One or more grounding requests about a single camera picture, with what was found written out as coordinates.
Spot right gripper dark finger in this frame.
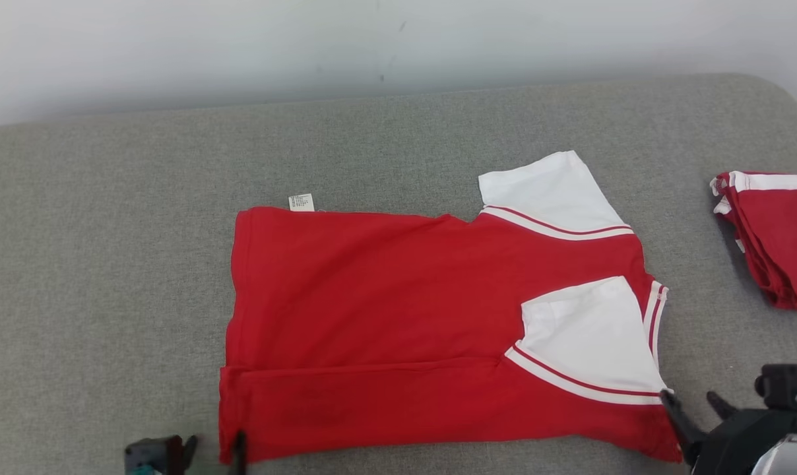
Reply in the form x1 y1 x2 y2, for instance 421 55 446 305
705 391 742 421
659 389 706 462

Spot red shorts with white stripe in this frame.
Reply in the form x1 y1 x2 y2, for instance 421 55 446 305
710 170 797 314

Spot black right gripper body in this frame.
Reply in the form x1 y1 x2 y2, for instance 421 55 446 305
692 408 797 475

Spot red jersey with white sleeves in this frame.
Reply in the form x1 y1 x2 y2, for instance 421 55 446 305
218 150 684 464

